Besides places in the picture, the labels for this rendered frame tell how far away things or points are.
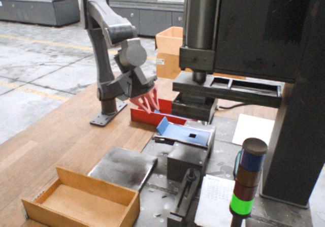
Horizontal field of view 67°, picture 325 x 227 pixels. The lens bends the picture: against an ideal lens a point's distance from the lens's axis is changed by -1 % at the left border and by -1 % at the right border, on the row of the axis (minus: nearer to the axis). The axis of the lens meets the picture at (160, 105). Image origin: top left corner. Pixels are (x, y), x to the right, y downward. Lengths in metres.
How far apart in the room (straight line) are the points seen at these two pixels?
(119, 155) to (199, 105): 0.33
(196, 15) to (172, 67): 2.56
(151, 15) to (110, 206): 5.23
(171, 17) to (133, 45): 4.89
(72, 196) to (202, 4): 0.58
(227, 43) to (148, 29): 5.29
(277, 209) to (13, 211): 0.67
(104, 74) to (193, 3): 0.49
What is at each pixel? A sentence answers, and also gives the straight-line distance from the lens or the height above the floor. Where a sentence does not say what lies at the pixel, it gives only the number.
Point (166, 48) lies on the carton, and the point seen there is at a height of 0.58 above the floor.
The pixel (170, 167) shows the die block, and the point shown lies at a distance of 0.71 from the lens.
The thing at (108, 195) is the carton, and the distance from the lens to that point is 0.69.
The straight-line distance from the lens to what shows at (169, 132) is 0.77.
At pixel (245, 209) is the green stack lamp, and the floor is 1.06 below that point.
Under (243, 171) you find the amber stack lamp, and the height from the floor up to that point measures 1.15.
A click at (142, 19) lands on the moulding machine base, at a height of 0.43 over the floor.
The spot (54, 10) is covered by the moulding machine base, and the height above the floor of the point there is 0.45.
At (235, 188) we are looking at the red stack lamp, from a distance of 0.47.
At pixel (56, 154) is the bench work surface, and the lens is 0.90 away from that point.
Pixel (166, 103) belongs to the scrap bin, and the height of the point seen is 0.94.
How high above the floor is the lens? 1.44
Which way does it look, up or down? 29 degrees down
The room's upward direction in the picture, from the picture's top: straight up
